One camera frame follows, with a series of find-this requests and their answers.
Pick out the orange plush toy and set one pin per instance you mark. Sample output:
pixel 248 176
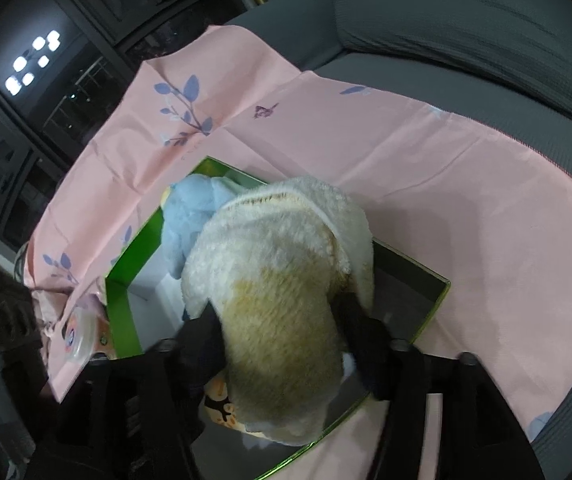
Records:
pixel 218 405

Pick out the dark window frame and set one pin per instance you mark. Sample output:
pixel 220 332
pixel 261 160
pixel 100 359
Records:
pixel 64 67

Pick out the grey sofa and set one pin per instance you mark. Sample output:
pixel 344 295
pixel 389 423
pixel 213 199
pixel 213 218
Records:
pixel 504 63

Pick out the light blue plush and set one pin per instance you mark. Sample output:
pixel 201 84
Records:
pixel 186 207

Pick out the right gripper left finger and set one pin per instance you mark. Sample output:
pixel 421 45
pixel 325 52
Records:
pixel 196 353

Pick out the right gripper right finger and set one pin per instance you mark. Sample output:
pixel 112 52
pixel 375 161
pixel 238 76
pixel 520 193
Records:
pixel 383 363

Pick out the pink printed cloth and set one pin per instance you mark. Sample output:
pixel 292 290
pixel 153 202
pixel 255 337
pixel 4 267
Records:
pixel 490 213

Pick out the pink lidded plastic jar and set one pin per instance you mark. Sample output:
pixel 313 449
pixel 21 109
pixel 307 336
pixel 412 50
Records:
pixel 87 337

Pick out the cream plush toy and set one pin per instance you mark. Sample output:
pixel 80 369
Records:
pixel 270 262

